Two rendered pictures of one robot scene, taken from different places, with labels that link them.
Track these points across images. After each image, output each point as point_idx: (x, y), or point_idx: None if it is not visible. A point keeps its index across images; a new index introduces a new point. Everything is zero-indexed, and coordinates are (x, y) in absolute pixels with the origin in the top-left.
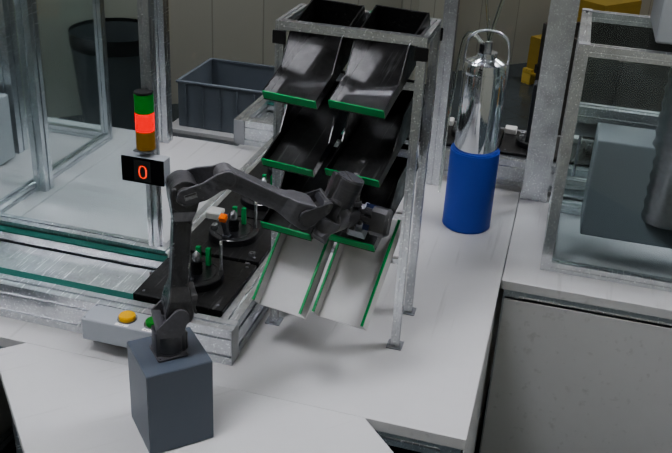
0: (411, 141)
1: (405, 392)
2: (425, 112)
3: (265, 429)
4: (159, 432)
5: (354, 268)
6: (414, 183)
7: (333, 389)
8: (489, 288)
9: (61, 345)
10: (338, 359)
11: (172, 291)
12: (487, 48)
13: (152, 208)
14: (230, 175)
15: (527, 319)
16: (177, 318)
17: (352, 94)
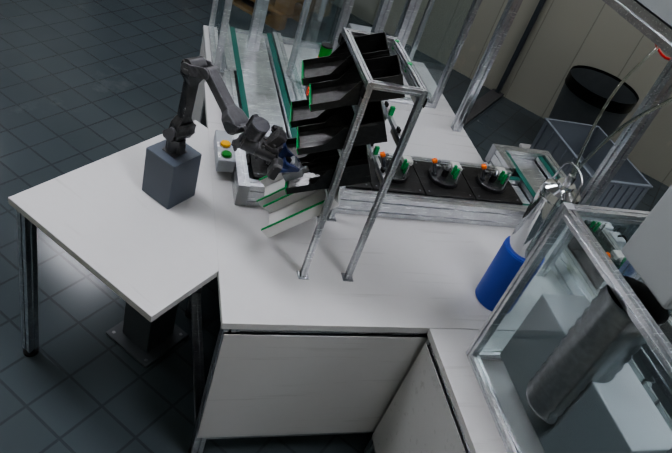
0: (343, 148)
1: (254, 286)
2: (395, 150)
3: (185, 229)
4: (146, 181)
5: (301, 207)
6: (338, 178)
7: (237, 252)
8: (411, 321)
9: (212, 139)
10: (269, 249)
11: (175, 116)
12: (566, 179)
13: None
14: (206, 72)
15: (425, 369)
16: (170, 131)
17: (327, 92)
